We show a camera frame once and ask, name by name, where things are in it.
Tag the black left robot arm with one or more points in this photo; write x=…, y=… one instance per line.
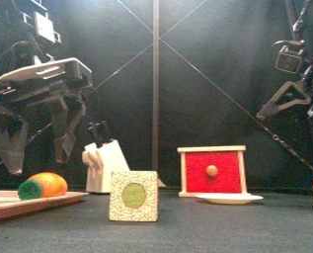
x=26, y=29

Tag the white knife block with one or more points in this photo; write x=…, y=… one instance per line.
x=110, y=164

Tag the orange toy fruit green end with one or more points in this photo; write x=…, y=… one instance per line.
x=49, y=184

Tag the pink tray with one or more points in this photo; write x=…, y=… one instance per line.
x=14, y=202

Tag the cream patterned box green oval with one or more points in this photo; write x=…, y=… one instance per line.
x=133, y=196

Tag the white plate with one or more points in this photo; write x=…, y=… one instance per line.
x=229, y=198

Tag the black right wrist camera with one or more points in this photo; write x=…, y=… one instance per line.
x=289, y=61

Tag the vertical metal frame pole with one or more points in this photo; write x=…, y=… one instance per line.
x=156, y=99

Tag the red drawer box wooden frame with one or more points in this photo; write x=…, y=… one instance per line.
x=212, y=171

